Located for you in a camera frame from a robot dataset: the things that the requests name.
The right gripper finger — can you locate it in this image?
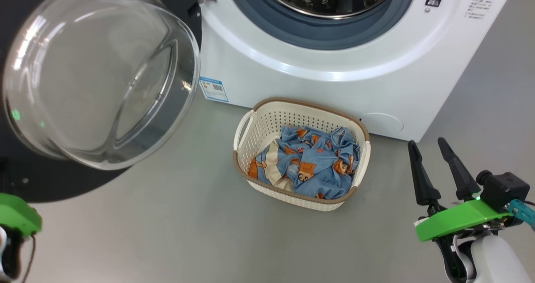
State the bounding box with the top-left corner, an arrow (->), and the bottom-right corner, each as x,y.
438,138 -> 481,201
408,140 -> 441,206

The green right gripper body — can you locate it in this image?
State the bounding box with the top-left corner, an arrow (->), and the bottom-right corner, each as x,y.
414,197 -> 523,283

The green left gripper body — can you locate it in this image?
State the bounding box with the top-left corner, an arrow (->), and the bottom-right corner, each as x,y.
0,193 -> 42,280

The blue bear print garment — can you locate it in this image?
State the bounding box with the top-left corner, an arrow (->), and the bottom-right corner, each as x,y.
248,126 -> 361,200

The cream bear print garment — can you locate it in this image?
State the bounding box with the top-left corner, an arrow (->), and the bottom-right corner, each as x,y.
261,139 -> 295,189

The black glass washer door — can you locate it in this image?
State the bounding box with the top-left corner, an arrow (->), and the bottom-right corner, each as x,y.
0,0 -> 203,203

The white front-load washing machine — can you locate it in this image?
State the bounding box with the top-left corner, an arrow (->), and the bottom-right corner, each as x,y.
196,0 -> 519,143

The cream perforated laundry basket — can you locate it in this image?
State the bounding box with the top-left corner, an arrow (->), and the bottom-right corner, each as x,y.
233,97 -> 371,212

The blue energy label sticker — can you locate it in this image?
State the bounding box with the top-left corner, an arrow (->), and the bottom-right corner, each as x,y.
199,77 -> 229,103

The thin black left cable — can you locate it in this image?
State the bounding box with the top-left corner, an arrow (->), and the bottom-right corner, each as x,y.
20,235 -> 36,283

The teal cable connector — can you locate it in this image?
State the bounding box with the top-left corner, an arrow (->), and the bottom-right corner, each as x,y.
508,199 -> 535,231

